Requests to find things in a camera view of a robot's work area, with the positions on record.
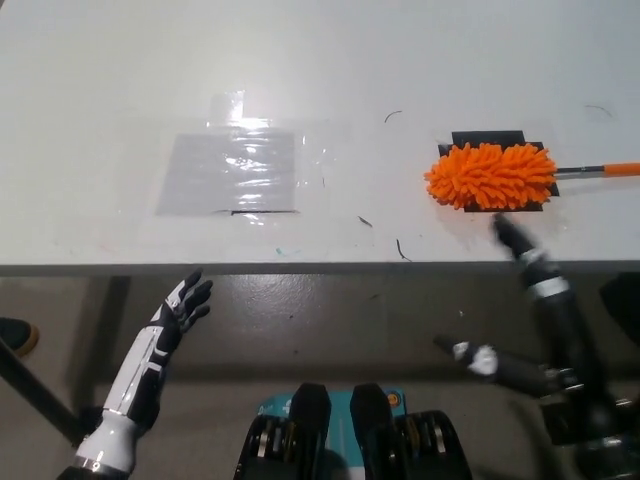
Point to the black tape patch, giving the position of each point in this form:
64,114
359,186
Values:
480,137

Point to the dark diagonal metal bar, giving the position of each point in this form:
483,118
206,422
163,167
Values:
35,385

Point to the grey table leg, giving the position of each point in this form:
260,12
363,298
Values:
107,325

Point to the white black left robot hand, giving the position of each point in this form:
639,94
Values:
160,345

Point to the black shoe with tan sole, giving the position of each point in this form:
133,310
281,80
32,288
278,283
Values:
17,335

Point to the clear glossy tape patch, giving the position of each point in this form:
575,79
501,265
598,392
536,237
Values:
230,175

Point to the orange microfiber duster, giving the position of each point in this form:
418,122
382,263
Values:
490,175

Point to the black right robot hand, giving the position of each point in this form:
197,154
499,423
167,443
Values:
555,320

